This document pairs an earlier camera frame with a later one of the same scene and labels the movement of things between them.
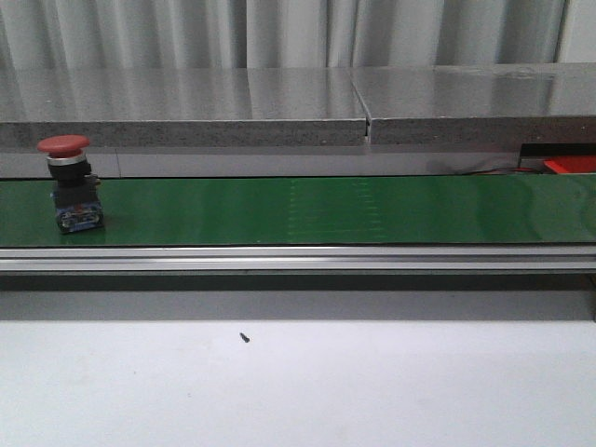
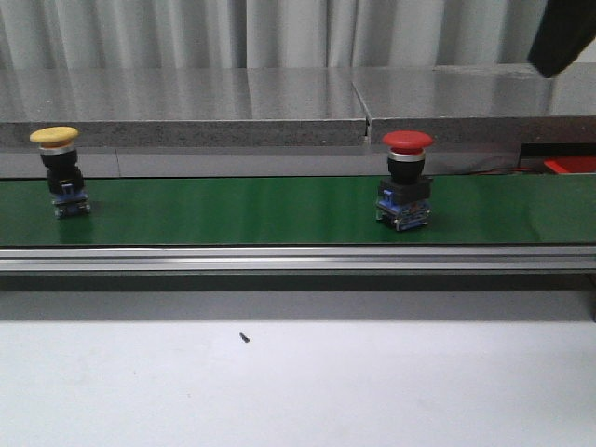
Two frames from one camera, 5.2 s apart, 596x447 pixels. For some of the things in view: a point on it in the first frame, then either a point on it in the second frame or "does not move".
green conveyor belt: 453,209 does not move
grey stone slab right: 548,103 does not move
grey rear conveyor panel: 275,163 does not move
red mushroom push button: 76,188 → 405,193
